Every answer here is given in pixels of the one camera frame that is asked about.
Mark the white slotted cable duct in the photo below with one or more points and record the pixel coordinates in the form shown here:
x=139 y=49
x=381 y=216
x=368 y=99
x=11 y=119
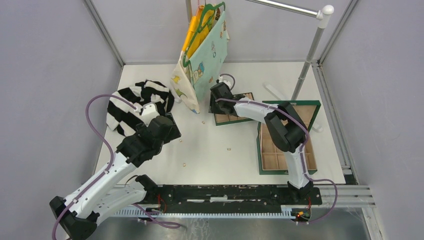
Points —
x=132 y=211

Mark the small green jewelry tray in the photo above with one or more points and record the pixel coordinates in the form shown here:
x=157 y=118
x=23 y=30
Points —
x=220 y=117

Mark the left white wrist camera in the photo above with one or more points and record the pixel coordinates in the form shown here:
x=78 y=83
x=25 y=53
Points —
x=147 y=112

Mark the cream cartoon print cloth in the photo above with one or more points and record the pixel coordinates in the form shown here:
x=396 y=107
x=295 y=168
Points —
x=182 y=86

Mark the mint cartoon print cloth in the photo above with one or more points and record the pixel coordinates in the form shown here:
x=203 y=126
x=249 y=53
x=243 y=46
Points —
x=207 y=60

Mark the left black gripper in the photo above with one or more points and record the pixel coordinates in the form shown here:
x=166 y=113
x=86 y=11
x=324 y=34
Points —
x=174 y=133

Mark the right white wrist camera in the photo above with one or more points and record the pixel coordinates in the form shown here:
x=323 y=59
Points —
x=222 y=80

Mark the silver clothes rack pole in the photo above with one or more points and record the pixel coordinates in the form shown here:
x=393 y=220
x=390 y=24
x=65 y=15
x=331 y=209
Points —
x=323 y=16

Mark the large green jewelry box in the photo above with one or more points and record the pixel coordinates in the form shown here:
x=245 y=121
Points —
x=283 y=134

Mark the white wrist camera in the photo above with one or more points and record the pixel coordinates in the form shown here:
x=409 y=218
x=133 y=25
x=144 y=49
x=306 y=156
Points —
x=147 y=112
x=222 y=80

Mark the green plastic hanger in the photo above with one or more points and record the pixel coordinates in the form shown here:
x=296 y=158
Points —
x=218 y=9

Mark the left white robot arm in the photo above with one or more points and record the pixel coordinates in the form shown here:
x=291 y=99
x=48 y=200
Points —
x=81 y=212

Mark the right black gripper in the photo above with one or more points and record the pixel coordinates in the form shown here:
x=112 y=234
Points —
x=212 y=107

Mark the black white striped garment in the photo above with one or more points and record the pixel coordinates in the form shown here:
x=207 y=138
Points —
x=124 y=109

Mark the yellow garment on hanger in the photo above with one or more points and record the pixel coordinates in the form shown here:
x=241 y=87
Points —
x=198 y=30

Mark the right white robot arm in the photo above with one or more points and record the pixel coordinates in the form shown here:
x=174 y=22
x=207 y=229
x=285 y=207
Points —
x=299 y=183

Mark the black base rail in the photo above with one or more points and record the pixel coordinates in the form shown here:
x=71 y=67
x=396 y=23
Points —
x=228 y=199

